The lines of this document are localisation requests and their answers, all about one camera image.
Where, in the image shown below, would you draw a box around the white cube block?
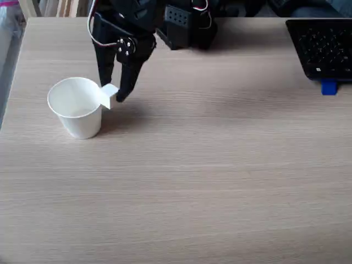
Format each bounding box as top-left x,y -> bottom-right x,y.
99,83 -> 120,110

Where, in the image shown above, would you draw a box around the white paper cup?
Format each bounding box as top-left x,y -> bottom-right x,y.
46,76 -> 104,140

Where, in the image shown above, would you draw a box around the wooden slats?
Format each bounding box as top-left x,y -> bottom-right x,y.
19,0 -> 96,18

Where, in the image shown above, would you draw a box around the black laptop keyboard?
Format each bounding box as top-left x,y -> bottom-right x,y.
285,18 -> 352,82

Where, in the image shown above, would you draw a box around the blue plastic part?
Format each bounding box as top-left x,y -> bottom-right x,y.
321,79 -> 338,96

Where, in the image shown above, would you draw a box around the white red gripper cable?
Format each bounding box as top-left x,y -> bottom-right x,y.
87,0 -> 123,49

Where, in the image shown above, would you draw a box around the white red arm cable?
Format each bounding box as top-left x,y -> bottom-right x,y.
191,0 -> 213,30

